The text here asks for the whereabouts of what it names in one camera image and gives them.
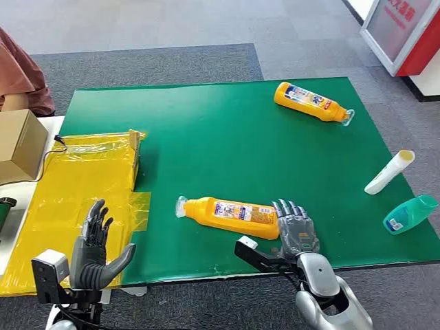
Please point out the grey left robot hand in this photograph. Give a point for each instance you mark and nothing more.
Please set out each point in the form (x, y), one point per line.
(78, 259)

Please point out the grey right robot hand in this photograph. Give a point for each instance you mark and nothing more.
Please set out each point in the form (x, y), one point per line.
(297, 232)

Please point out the orange bottle with clear cap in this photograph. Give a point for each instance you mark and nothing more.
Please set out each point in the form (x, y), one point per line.
(309, 102)
(233, 218)

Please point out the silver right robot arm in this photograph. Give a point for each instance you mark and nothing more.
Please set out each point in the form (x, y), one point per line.
(319, 275)

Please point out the white tube bottle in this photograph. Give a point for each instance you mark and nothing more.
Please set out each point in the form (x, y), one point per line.
(388, 172)

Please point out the teal plastic bottle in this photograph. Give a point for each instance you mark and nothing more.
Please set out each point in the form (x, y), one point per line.
(409, 214)

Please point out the yellow plastic sheet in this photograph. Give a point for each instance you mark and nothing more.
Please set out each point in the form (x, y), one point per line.
(69, 191)

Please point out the white side table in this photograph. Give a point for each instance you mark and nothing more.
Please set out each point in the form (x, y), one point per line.
(15, 200)

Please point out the dark green round object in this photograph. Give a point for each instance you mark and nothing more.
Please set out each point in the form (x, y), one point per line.
(6, 207)

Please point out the green table mat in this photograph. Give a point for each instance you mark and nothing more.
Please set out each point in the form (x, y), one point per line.
(241, 150)

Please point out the cardboard strip with yellow tape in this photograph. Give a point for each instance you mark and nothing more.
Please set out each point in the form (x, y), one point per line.
(134, 155)

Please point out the brown cardboard box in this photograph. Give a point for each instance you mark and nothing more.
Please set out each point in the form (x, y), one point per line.
(19, 145)

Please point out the white platform with black edge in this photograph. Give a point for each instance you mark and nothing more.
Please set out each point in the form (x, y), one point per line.
(428, 82)

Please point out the red and white sign stand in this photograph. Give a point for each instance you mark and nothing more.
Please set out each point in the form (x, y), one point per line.
(409, 36)

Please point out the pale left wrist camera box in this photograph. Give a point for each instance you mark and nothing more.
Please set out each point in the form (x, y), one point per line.
(51, 266)

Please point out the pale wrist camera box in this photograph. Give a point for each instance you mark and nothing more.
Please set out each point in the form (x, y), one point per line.
(248, 243)
(51, 266)

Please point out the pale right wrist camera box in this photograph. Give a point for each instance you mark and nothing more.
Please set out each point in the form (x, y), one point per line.
(248, 243)

